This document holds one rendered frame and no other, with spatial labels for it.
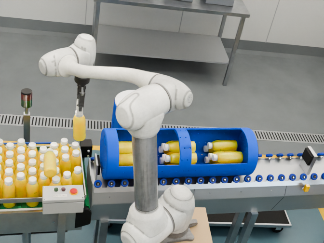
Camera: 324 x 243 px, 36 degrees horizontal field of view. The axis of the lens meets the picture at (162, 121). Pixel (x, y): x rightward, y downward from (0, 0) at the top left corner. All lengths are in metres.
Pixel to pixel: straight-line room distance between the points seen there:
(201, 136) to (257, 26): 3.58
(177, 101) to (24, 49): 4.06
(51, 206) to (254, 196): 1.26
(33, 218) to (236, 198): 1.19
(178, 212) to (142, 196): 0.25
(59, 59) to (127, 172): 0.80
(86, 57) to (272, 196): 1.51
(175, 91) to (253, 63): 4.43
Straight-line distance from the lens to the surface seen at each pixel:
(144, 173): 2.00
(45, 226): 2.81
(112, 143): 2.64
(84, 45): 2.29
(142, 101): 1.81
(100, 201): 2.84
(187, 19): 6.19
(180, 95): 1.91
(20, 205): 2.75
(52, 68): 2.21
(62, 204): 2.52
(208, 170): 2.82
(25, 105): 2.94
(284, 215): 4.11
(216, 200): 3.04
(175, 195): 2.24
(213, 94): 5.49
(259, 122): 5.26
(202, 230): 2.51
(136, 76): 2.08
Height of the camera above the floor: 2.92
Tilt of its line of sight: 37 degrees down
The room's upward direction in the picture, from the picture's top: 11 degrees clockwise
